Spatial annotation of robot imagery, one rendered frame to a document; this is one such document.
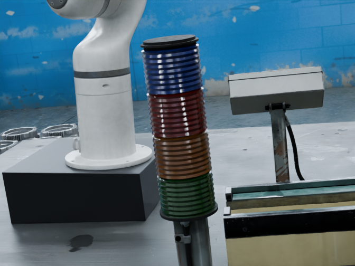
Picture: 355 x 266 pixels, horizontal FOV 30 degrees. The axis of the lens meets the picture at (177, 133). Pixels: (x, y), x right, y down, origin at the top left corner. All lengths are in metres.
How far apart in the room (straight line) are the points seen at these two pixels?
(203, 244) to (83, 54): 0.73
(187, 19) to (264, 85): 5.49
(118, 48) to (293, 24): 5.25
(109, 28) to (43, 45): 5.80
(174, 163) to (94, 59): 0.71
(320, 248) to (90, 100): 0.61
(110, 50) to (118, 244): 0.39
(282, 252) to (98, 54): 0.59
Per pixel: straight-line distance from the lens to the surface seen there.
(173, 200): 0.69
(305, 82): 1.22
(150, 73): 0.67
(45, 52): 7.21
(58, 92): 7.23
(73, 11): 1.33
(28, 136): 3.52
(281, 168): 1.27
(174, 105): 0.66
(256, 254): 1.00
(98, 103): 1.37
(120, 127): 1.39
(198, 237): 0.73
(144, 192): 1.35
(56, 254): 1.27
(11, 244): 1.36
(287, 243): 0.99
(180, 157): 0.68
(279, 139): 1.25
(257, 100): 1.22
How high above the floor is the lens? 1.29
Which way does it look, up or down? 14 degrees down
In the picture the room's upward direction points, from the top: 7 degrees counter-clockwise
